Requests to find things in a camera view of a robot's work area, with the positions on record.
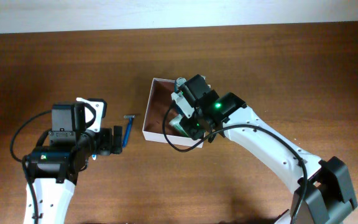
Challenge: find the blue disposable razor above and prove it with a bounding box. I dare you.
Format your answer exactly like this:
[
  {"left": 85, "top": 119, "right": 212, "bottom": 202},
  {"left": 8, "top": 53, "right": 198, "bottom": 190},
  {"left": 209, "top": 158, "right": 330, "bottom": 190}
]
[{"left": 122, "top": 114, "right": 135, "bottom": 148}]

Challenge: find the white sachet packet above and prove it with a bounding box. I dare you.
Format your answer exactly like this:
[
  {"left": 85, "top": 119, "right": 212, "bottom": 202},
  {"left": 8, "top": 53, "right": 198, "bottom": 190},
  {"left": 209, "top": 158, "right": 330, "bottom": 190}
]
[{"left": 169, "top": 114, "right": 189, "bottom": 138}]

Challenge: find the clear foam pump bottle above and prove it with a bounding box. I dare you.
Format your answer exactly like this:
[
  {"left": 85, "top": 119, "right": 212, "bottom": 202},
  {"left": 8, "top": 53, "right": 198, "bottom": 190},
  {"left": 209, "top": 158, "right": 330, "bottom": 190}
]
[{"left": 174, "top": 77, "right": 186, "bottom": 93}]

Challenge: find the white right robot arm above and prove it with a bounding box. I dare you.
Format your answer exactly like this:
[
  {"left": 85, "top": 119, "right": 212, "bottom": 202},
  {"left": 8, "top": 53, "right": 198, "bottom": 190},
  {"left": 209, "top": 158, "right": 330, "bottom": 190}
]
[{"left": 171, "top": 91, "right": 358, "bottom": 223}]

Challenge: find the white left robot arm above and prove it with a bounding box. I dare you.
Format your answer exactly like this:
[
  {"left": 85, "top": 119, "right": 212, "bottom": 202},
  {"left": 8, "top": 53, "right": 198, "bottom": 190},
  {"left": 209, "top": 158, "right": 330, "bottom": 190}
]
[{"left": 22, "top": 126, "right": 123, "bottom": 223}]

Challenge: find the pink cardboard box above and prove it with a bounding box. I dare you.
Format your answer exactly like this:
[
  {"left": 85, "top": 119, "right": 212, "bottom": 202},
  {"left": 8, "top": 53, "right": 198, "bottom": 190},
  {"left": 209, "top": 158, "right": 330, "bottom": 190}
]
[{"left": 142, "top": 78, "right": 204, "bottom": 148}]

